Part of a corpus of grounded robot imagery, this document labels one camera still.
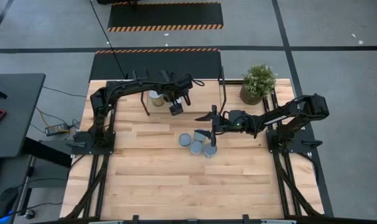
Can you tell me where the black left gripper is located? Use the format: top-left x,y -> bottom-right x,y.
159,70 -> 194,116

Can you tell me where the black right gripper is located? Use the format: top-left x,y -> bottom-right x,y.
195,105 -> 236,147

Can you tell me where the small tomato can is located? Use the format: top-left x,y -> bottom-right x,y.
193,129 -> 208,143

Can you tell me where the small green peas can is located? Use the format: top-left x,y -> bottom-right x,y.
189,140 -> 204,156

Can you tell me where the white vegetables can with carrot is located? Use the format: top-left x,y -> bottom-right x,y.
202,142 -> 218,159

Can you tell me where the teal tuna can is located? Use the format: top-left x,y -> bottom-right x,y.
178,133 -> 193,148

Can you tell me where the tall green oranges can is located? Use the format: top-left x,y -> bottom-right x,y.
148,90 -> 165,108

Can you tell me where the potted plant in ribbed pot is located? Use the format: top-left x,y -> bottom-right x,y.
240,64 -> 278,106

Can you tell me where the black hazard-striped floor mat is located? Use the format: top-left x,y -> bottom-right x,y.
88,48 -> 223,82
106,1 -> 225,32

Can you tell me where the black power adapter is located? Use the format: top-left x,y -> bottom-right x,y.
44,123 -> 70,137

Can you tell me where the black desk foot bar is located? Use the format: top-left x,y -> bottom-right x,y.
22,136 -> 73,169

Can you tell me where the grey desk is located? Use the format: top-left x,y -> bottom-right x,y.
0,73 -> 46,159

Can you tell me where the black computer mouse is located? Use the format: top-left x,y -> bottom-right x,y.
0,186 -> 20,218

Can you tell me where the black wire shelf rack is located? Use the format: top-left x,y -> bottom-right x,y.
140,65 -> 228,116

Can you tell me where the black aluminium table frame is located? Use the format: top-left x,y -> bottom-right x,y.
63,79 -> 325,224

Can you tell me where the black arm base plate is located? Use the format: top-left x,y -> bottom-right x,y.
266,129 -> 323,154
70,130 -> 116,156

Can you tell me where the black floor cable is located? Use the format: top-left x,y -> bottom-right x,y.
88,0 -> 129,79

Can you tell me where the yellow cable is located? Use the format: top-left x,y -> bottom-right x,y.
35,107 -> 65,133

